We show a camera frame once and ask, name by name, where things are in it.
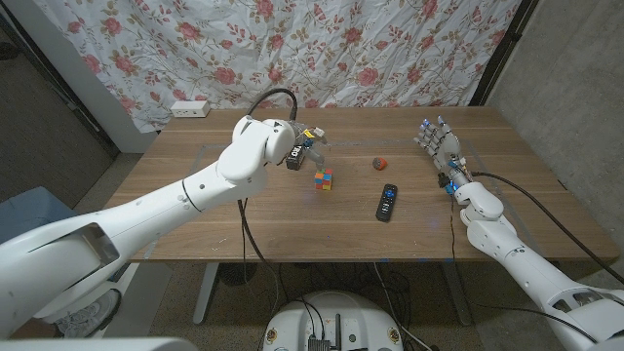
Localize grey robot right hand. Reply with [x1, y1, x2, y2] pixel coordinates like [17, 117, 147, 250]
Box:
[413, 115, 473, 191]

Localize person bare leg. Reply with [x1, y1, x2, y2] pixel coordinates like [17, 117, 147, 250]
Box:
[8, 317, 58, 341]

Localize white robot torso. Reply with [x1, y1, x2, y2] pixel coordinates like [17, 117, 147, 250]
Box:
[262, 291, 405, 351]

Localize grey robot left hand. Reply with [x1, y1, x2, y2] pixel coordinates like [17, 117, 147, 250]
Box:
[286, 121, 329, 169]

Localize black backdrop stand pole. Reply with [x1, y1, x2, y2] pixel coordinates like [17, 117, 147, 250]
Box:
[468, 0, 540, 107]
[0, 12, 122, 160]

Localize black TV remote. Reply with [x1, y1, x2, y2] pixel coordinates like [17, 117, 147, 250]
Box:
[374, 182, 399, 223]

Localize white table leg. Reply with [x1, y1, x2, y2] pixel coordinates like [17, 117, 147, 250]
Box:
[192, 262, 220, 327]

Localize grey table leg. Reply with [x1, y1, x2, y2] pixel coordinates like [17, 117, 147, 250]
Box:
[441, 261, 473, 327]

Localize black box white lettering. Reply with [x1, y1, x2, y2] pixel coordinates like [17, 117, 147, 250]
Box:
[285, 144, 307, 172]

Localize blue plastic bin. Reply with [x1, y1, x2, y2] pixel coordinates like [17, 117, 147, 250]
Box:
[0, 186, 69, 245]

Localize multicoloured rubiks cube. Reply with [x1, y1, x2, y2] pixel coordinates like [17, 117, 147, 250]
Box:
[314, 168, 334, 191]

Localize white power strip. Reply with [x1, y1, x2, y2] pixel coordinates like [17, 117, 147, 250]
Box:
[170, 99, 212, 119]

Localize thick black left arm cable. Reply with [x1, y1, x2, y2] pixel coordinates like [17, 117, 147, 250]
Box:
[237, 88, 299, 316]

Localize white low platform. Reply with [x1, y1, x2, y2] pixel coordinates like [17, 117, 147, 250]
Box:
[48, 262, 175, 340]

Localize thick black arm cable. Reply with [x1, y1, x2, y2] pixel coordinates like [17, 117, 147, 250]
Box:
[237, 88, 299, 316]
[471, 171, 624, 286]

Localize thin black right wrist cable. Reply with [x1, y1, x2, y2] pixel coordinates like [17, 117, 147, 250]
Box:
[448, 193, 458, 260]

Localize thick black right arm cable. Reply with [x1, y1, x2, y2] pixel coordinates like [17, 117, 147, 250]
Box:
[471, 171, 624, 286]

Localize grey sneaker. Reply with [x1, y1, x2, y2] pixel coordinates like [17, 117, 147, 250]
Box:
[52, 289, 122, 338]

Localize floral backdrop cloth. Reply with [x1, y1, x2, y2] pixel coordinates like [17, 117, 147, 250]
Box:
[33, 0, 523, 134]

